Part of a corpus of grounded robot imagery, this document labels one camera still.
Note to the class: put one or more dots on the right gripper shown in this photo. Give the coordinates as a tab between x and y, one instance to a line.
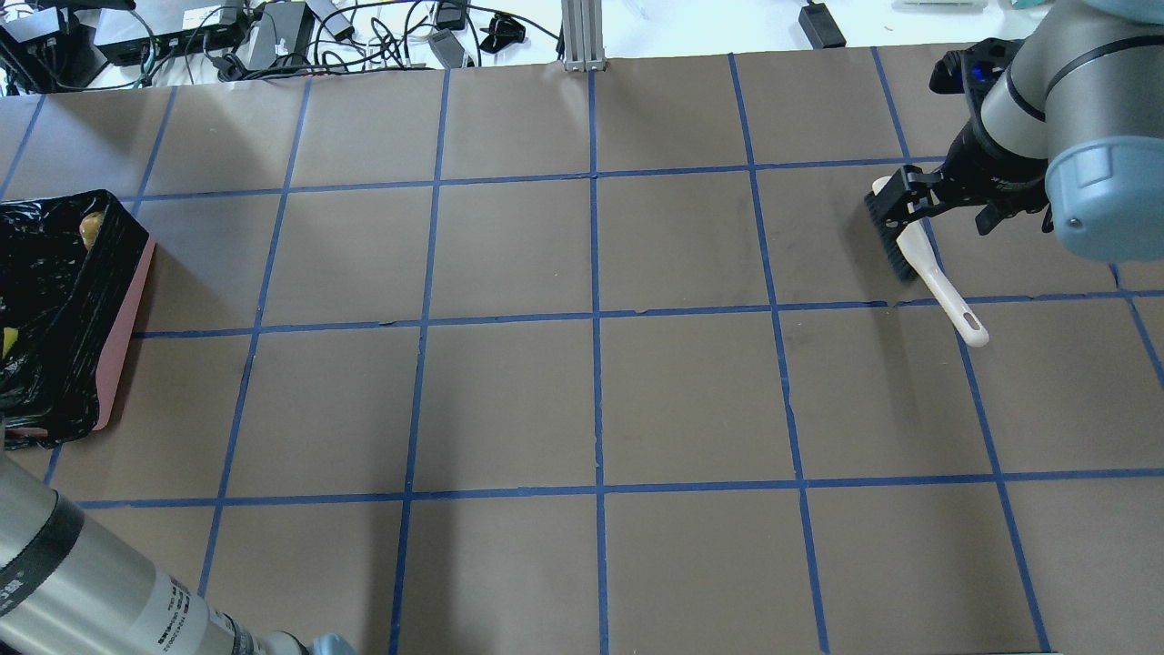
980	156

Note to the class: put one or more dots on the beige hand brush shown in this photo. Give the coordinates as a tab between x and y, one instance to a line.
911	256

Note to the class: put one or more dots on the orange bread roll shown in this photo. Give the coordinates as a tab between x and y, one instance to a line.
89	228

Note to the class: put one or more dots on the yellow sponge wedge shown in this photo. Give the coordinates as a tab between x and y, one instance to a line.
10	337

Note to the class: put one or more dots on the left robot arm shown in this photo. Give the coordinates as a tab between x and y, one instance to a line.
70	586

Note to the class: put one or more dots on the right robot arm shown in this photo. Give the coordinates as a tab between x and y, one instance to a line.
1066	122

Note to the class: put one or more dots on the black lined trash bin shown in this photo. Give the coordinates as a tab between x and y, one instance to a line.
64	300

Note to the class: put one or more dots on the black power adapter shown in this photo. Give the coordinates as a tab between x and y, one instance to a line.
820	27

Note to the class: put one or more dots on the aluminium frame post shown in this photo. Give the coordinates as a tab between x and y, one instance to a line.
581	36

